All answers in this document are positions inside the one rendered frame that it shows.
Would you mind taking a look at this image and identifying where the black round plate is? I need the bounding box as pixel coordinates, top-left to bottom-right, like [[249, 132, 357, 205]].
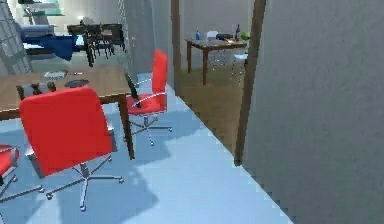
[[64, 78, 90, 89]]

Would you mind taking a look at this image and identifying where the small brown wooden table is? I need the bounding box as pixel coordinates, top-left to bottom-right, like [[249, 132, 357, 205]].
[[185, 38, 248, 87]]

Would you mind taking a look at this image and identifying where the glass wall shelf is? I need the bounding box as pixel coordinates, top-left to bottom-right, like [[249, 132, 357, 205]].
[[18, 0, 65, 18]]

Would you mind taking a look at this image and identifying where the black slatted table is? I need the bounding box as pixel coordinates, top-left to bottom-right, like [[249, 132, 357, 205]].
[[67, 23, 127, 68]]

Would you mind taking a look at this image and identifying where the red office chair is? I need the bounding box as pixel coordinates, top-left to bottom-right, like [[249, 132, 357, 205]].
[[0, 144, 46, 224], [18, 86, 125, 213], [125, 49, 173, 147]]

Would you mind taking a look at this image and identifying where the blue sofa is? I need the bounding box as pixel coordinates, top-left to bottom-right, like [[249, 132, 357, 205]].
[[14, 22, 86, 62]]

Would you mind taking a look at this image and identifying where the white flat book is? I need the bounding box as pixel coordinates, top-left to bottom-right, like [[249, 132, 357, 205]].
[[43, 70, 69, 80]]

